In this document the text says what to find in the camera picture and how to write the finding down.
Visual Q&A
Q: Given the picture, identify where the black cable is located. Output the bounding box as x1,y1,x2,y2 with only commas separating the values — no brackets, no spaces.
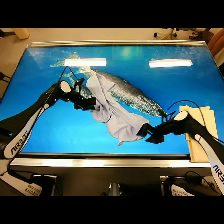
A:
184,170,216,188
59,65,85,84
165,98,205,116

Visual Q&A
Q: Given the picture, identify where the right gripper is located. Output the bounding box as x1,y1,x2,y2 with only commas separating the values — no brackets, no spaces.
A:
136,122,166,145

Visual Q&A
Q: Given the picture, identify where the light blue shirt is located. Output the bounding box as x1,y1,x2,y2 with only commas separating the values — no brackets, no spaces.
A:
81,71,151,148

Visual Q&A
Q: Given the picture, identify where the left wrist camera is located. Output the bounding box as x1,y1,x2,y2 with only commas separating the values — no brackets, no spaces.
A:
72,77,86,98

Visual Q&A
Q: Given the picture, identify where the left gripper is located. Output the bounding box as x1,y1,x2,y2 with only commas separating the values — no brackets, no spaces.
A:
73,95,99,112

